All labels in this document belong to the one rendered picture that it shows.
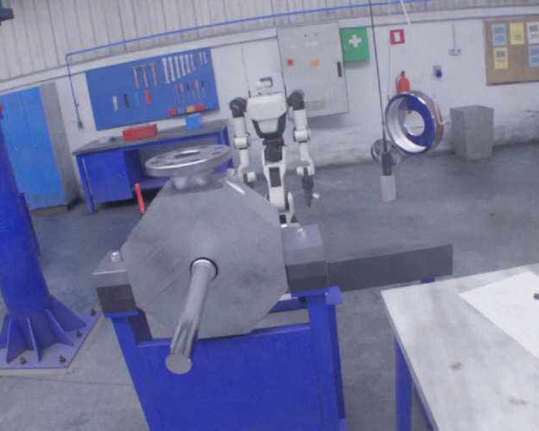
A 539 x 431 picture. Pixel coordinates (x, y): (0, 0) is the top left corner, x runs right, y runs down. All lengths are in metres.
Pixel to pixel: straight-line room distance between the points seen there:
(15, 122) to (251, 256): 5.93
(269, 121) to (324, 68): 2.94
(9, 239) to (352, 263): 2.19
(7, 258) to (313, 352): 2.22
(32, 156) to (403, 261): 5.87
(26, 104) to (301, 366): 5.89
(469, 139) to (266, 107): 3.72
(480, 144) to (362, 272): 4.90
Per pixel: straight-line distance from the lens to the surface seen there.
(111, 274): 1.55
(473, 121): 6.53
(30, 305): 3.42
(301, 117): 3.45
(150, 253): 1.47
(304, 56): 6.25
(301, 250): 1.44
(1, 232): 3.25
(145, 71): 6.78
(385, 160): 2.33
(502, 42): 7.23
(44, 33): 7.45
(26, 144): 7.08
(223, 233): 1.41
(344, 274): 1.91
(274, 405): 1.78
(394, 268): 1.95
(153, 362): 1.71
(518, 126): 7.47
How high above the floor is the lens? 1.68
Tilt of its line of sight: 18 degrees down
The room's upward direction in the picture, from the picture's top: 8 degrees counter-clockwise
